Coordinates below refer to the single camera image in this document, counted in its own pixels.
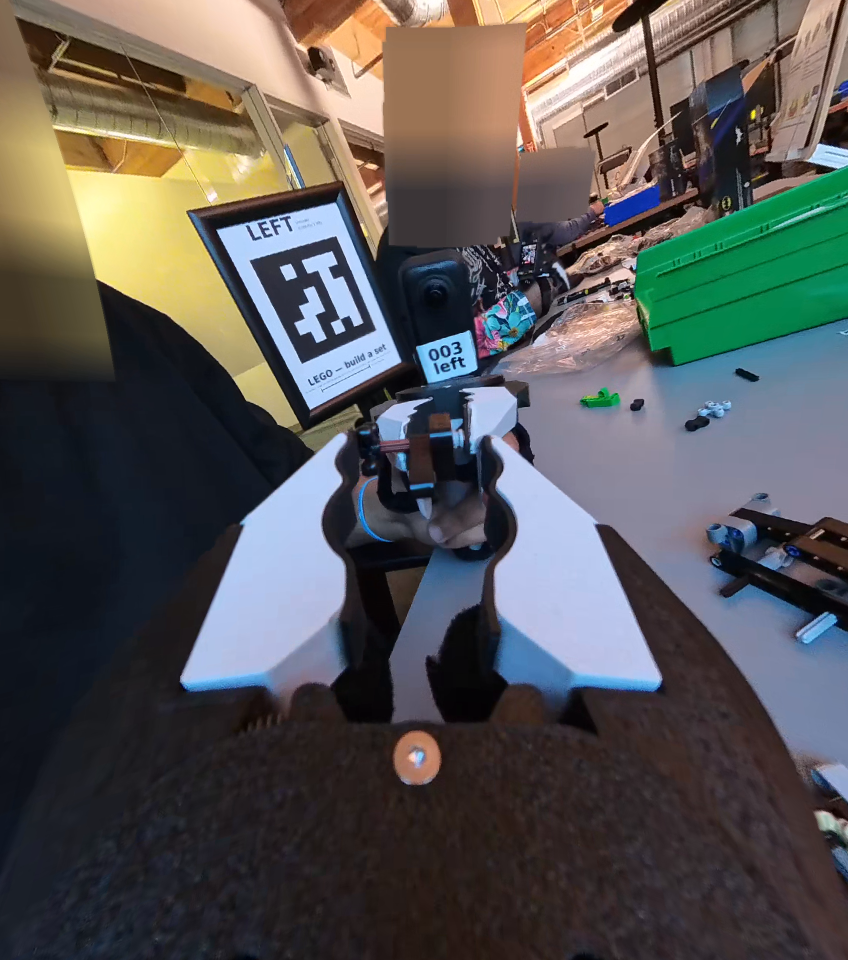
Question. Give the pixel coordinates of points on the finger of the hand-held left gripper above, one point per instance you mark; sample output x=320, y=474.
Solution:
x=495, y=412
x=398, y=424

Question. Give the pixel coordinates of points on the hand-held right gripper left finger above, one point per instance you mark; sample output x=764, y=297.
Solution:
x=274, y=585

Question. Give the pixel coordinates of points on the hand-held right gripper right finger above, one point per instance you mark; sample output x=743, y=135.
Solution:
x=566, y=585

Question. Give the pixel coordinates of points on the small black lego subassembly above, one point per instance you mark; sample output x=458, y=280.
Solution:
x=424, y=457

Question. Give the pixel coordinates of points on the white lego truck model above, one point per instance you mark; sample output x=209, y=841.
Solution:
x=844, y=570

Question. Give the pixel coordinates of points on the green lego piece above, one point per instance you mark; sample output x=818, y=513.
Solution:
x=600, y=399

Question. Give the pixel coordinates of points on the grey and black lego piece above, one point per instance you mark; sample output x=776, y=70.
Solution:
x=709, y=411

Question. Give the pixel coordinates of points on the dark tall lego box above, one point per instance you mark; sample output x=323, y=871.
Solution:
x=716, y=150

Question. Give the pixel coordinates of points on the person's left hand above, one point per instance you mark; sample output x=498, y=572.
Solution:
x=454, y=534

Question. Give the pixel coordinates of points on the blue wristband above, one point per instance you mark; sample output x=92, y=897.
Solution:
x=364, y=525

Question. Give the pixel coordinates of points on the clear plastic bag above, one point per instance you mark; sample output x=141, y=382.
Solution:
x=574, y=337

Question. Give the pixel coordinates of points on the framed marker sign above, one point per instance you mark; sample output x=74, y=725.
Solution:
x=304, y=300

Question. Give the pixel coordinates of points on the small blue storage bin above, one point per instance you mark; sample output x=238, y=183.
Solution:
x=634, y=206

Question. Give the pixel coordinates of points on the person's clothed body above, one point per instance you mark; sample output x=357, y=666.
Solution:
x=56, y=525

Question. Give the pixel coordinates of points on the green plastic bin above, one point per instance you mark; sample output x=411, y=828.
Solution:
x=769, y=277

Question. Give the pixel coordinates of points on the tall white display sheet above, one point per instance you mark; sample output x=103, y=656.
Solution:
x=814, y=75

